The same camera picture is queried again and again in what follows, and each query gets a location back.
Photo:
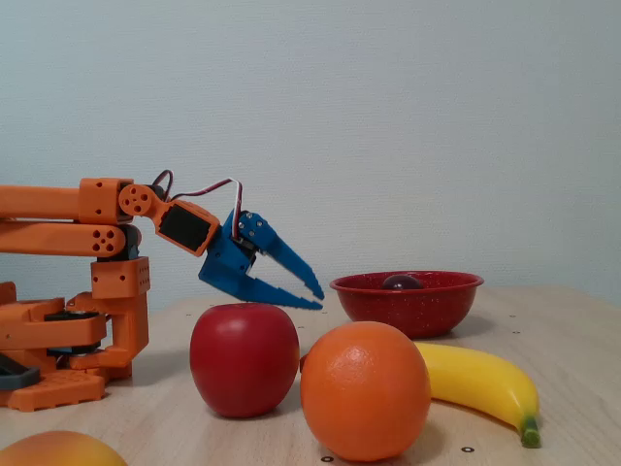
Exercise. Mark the orange fruit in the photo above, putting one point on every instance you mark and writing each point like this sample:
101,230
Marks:
364,393

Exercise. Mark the red speckled bowl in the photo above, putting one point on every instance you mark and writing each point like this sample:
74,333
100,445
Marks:
402,310

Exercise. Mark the dark purple plum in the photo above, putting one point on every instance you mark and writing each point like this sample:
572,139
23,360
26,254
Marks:
402,283

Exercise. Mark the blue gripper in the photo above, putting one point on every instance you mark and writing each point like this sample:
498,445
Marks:
224,264

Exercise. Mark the yellow-orange mango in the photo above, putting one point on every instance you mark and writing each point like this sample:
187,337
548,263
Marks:
58,451

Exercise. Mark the orange robot base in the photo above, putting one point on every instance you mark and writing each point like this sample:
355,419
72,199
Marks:
29,330

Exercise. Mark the red apple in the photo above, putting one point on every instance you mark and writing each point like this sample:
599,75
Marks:
242,359

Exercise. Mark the dark grey table clamp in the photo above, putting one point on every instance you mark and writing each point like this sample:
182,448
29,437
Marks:
19,378

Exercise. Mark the yellow banana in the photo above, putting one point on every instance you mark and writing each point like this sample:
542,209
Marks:
485,378

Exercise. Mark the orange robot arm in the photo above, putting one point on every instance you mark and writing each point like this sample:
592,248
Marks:
48,238

